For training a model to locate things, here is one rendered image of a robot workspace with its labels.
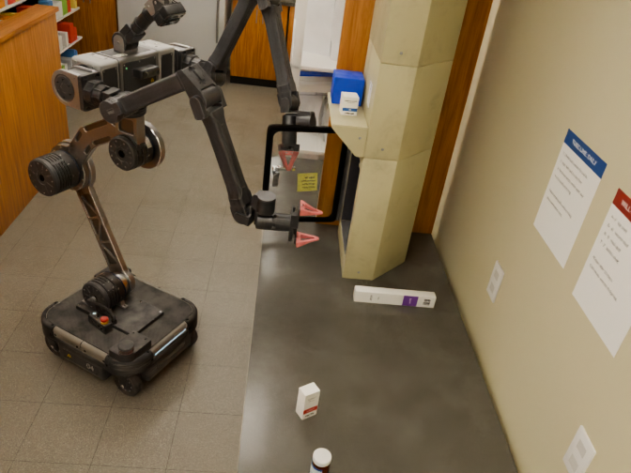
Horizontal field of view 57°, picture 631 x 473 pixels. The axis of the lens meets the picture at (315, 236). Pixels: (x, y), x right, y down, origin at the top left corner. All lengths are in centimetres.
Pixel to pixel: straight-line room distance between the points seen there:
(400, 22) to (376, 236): 70
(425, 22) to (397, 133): 33
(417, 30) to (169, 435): 195
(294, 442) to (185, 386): 147
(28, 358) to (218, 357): 91
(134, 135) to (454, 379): 148
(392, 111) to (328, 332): 71
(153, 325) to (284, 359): 128
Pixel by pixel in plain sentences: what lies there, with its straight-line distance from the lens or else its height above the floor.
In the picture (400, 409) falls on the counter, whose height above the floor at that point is 94.
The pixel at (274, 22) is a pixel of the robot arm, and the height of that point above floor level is 168.
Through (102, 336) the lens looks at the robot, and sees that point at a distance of 288.
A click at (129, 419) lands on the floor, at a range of 283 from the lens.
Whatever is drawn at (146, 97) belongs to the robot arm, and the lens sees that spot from 191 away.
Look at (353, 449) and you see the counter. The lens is 155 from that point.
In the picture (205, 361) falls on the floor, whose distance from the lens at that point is 306.
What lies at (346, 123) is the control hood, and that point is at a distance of 183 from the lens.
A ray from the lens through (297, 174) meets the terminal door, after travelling 218.
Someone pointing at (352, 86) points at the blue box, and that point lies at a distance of 197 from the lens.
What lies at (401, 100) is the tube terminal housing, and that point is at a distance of 180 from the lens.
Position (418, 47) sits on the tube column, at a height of 177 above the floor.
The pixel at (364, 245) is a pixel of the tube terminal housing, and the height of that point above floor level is 109.
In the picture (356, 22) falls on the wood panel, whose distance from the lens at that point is 210.
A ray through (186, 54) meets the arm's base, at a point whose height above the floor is 149.
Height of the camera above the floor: 214
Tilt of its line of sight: 31 degrees down
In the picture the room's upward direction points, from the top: 8 degrees clockwise
